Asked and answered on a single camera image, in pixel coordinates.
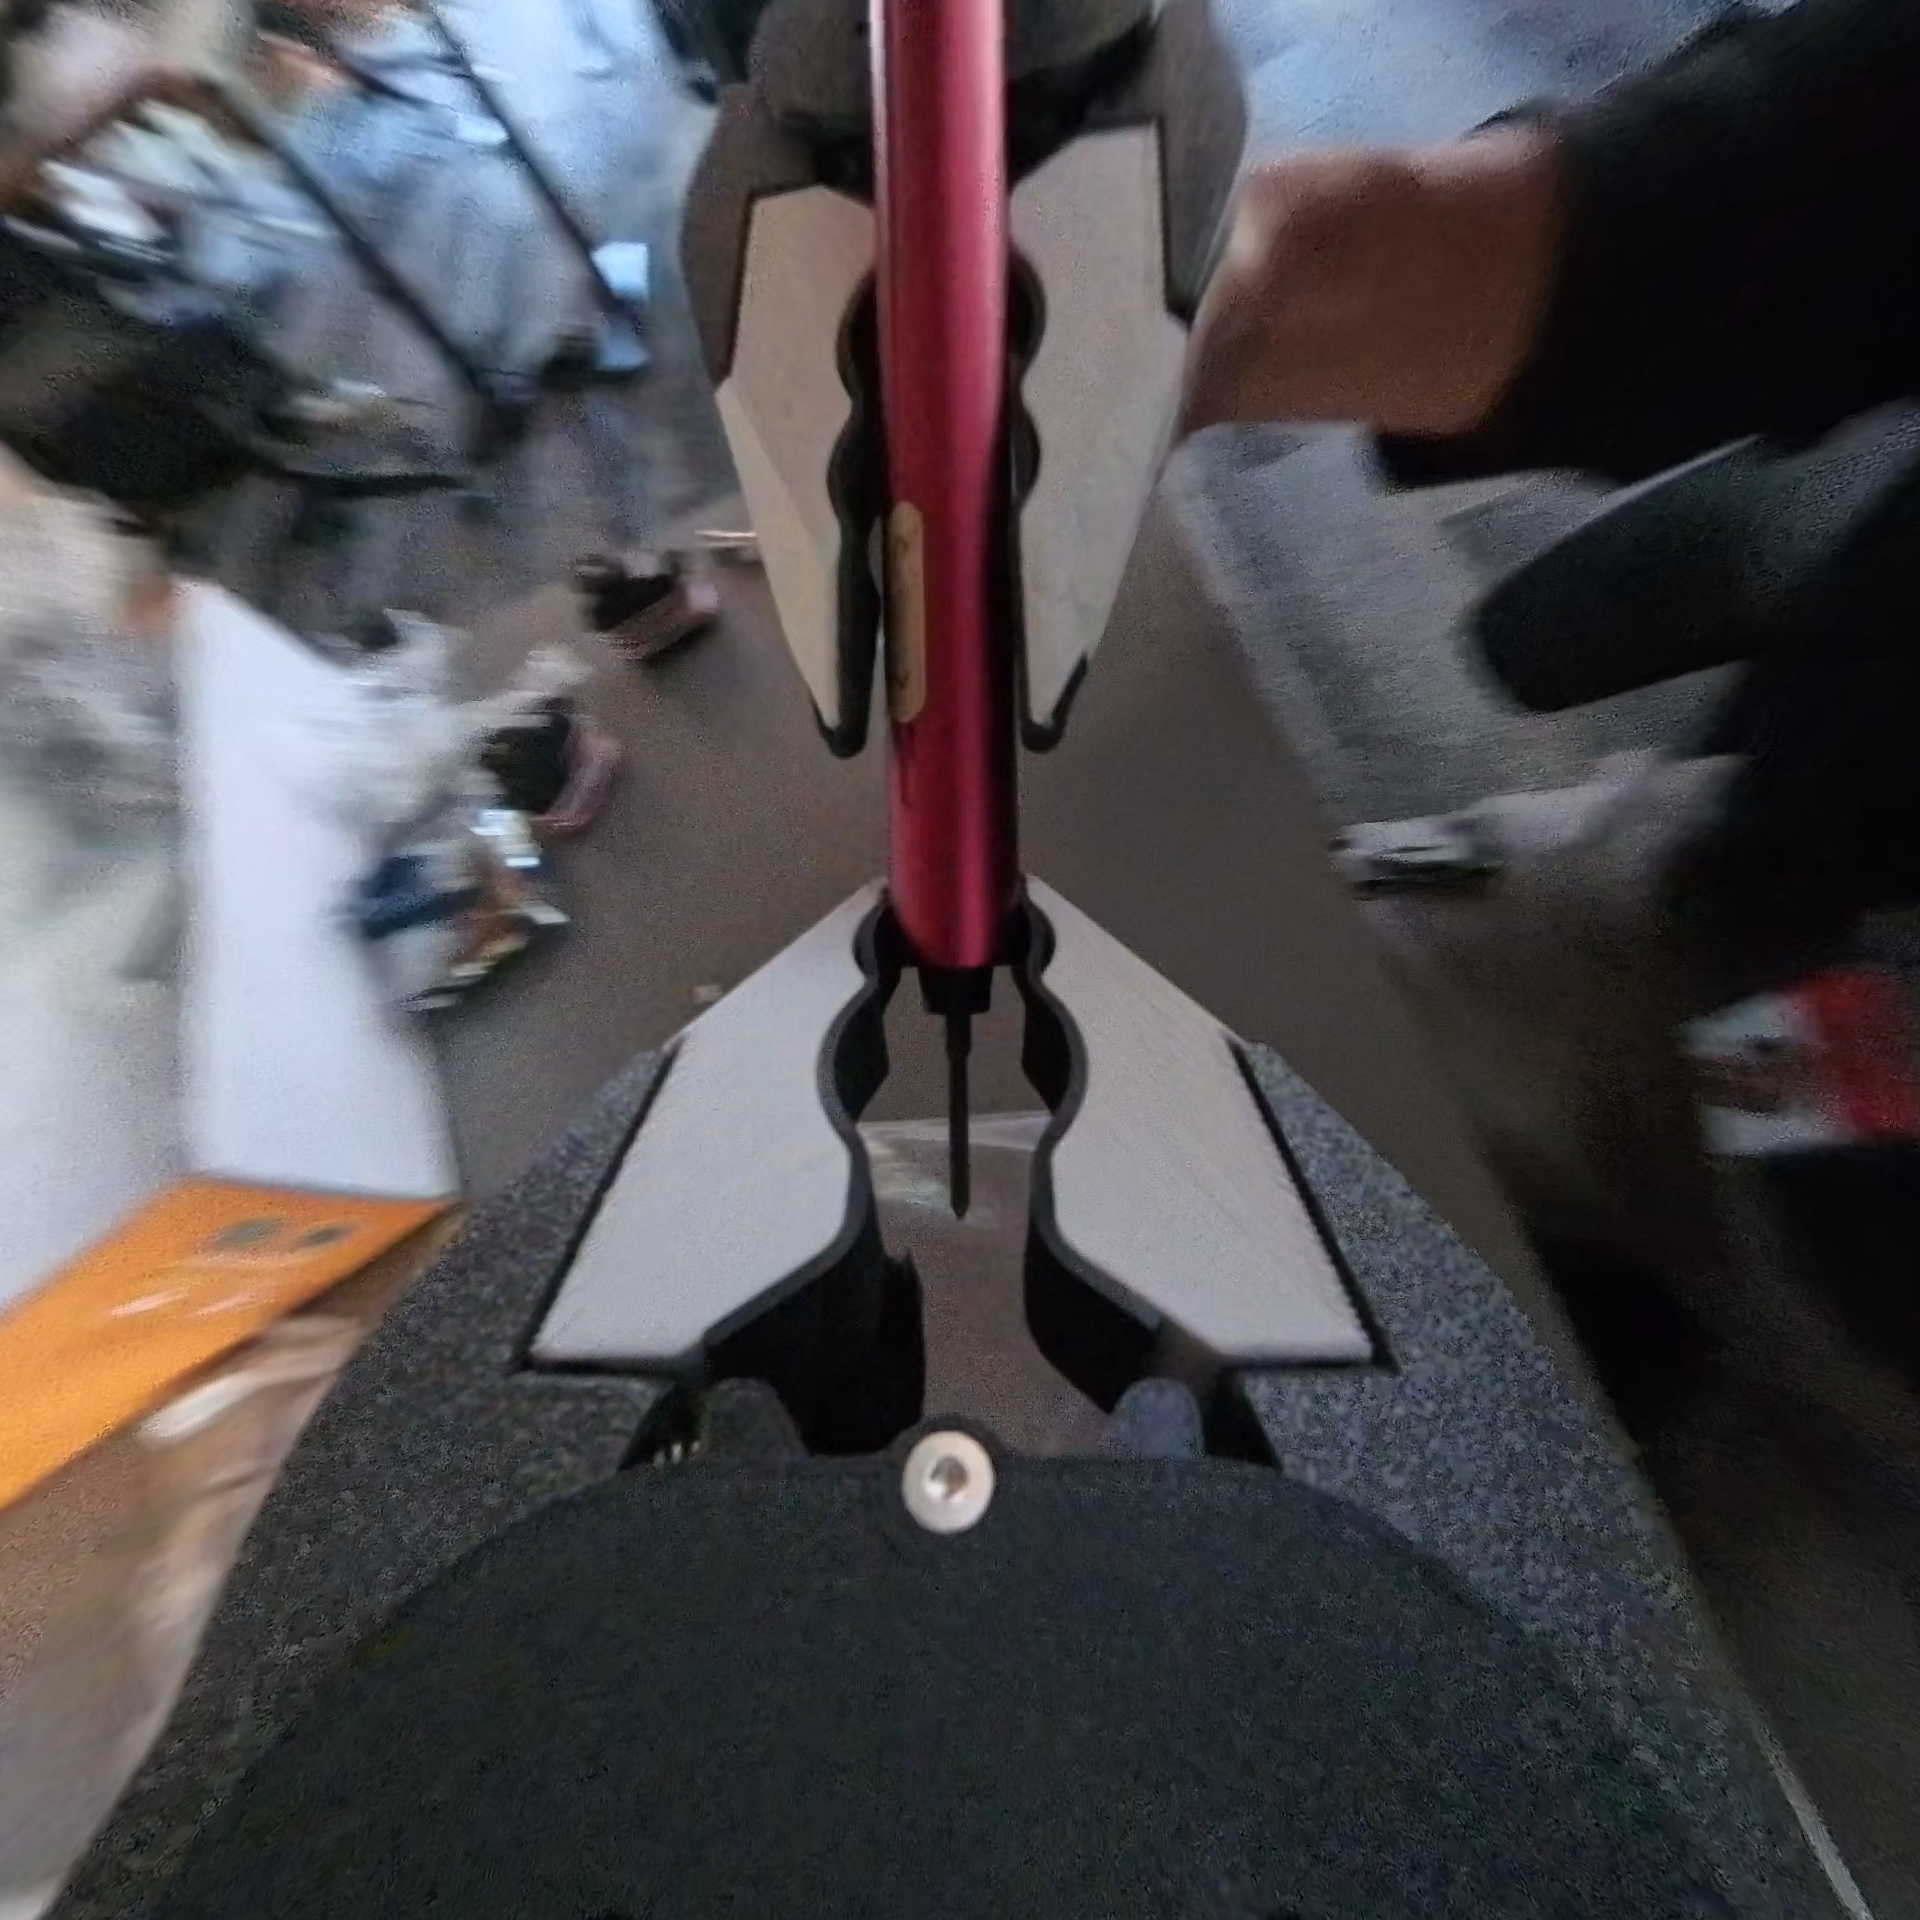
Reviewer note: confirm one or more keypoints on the person's white shoe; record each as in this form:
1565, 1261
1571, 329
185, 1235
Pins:
1500, 840

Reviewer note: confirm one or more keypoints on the pile of small screw bags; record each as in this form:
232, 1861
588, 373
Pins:
509, 781

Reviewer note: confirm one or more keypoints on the grey desk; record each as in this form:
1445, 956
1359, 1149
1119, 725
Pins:
720, 932

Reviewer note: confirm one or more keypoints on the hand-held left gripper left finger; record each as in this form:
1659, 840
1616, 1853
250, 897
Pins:
704, 1201

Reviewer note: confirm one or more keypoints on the person's right forearm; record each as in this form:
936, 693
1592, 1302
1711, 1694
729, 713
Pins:
1723, 224

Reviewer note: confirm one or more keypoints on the person's right hand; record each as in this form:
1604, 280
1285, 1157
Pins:
1380, 284

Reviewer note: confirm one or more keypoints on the person's dark clothed body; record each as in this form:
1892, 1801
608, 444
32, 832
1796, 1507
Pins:
1800, 630

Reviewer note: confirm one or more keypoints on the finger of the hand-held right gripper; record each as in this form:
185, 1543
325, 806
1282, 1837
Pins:
1108, 375
796, 422

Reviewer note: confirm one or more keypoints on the red electric screwdriver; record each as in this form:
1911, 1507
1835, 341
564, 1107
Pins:
954, 524

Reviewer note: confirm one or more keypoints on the white orange cardboard box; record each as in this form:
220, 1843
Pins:
194, 1307

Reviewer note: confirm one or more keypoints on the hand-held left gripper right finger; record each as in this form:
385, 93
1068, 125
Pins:
1200, 1201

